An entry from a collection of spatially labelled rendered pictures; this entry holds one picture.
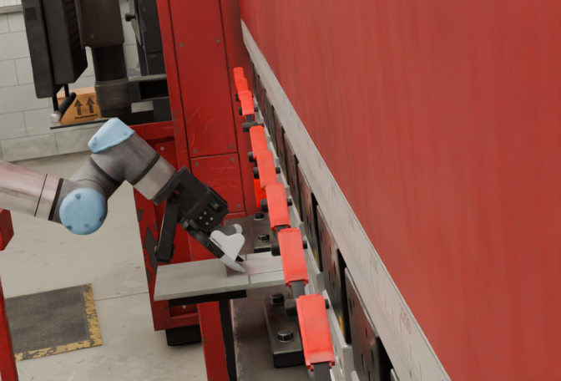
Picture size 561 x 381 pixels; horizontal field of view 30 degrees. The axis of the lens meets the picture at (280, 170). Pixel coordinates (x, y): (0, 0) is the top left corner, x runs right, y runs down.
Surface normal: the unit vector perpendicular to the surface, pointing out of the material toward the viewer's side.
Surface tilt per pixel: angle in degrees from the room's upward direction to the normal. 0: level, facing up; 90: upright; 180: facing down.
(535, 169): 90
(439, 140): 90
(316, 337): 39
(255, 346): 0
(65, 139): 90
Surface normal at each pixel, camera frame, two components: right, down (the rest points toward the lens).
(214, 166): 0.07, 0.21
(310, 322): -0.04, -0.62
